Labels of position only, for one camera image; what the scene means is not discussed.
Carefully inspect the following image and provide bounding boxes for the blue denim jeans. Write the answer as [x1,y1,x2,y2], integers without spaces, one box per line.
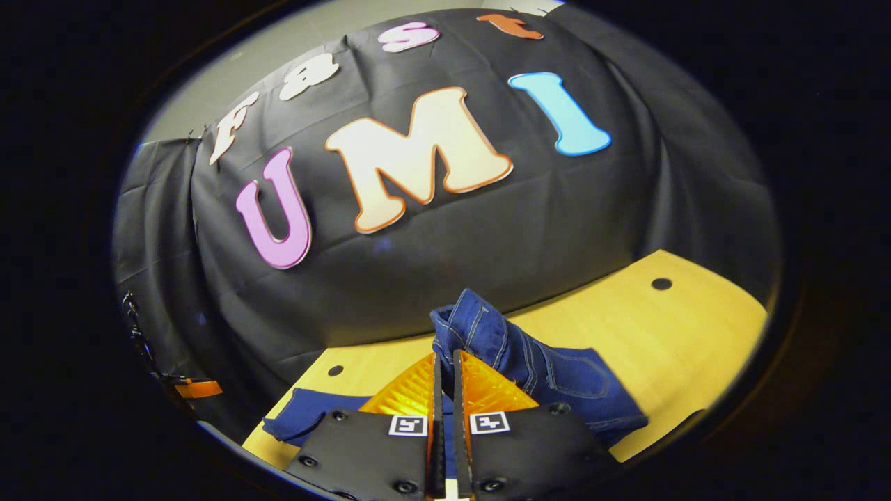
[263,289,649,481]

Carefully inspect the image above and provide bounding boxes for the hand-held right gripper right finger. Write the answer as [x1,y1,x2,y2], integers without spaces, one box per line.
[452,349,622,500]

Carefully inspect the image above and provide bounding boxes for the black backdrop cloth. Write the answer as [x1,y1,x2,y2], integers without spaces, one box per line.
[111,3,784,446]

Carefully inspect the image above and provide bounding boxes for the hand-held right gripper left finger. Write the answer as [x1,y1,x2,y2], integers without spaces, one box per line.
[284,351,447,501]

